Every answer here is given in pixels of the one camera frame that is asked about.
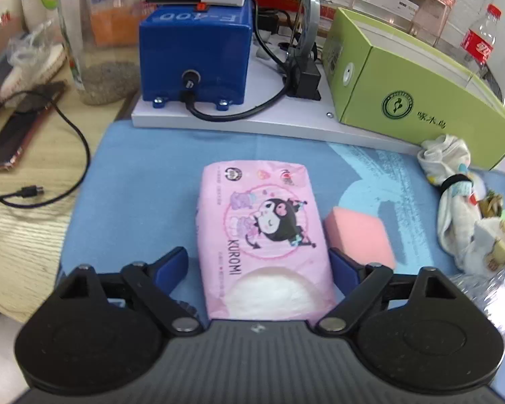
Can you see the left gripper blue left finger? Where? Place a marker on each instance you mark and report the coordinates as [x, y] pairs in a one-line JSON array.
[[168, 272]]

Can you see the patterned white sock bundle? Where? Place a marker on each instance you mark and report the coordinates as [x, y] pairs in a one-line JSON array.
[[476, 243]]

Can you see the pink Kuromi tissue pack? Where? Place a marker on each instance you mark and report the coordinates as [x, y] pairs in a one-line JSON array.
[[261, 245]]

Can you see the pink-lid clear bottle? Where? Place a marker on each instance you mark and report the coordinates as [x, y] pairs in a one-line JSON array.
[[430, 19]]

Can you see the crumpled clear plastic bottle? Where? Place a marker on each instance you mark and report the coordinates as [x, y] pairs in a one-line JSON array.
[[487, 293]]

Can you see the blue F-400 machine box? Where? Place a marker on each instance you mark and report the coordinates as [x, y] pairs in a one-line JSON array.
[[182, 49]]

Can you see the green cardboard box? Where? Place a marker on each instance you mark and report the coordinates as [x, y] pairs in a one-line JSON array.
[[386, 81]]

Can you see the white machine base board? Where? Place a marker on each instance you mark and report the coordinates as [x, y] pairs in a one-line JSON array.
[[289, 117]]

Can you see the blue cloth mat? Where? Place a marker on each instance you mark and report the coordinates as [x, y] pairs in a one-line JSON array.
[[141, 195]]

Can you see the coca-cola plastic bottle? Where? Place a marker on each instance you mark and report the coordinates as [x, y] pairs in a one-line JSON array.
[[479, 41]]

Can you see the tall clear plastic jar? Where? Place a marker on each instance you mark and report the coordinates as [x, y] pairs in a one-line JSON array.
[[101, 43]]

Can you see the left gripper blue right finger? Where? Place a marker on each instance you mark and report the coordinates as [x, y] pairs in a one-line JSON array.
[[347, 273]]

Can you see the red-edged smartphone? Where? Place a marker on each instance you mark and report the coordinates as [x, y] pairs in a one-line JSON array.
[[18, 130]]

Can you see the pink sponge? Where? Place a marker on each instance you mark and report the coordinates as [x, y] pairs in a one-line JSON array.
[[360, 236]]

